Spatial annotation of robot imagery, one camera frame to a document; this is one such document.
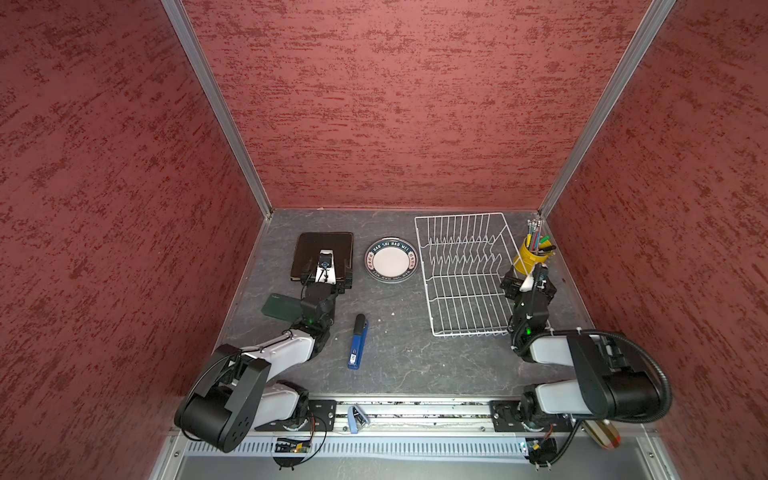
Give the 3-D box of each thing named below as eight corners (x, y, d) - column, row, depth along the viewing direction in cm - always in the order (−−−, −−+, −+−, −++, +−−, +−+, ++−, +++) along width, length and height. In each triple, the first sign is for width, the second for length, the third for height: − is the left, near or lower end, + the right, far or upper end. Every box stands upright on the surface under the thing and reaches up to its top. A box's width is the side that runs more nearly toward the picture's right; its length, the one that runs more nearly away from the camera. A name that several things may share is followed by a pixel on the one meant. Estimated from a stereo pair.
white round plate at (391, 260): (363, 282, 101) (363, 278, 99) (366, 241, 113) (366, 237, 111) (418, 282, 101) (418, 278, 99) (415, 242, 113) (416, 237, 111)
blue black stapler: (347, 368, 84) (345, 363, 80) (358, 320, 93) (356, 313, 89) (360, 370, 83) (358, 365, 79) (369, 321, 93) (368, 314, 89)
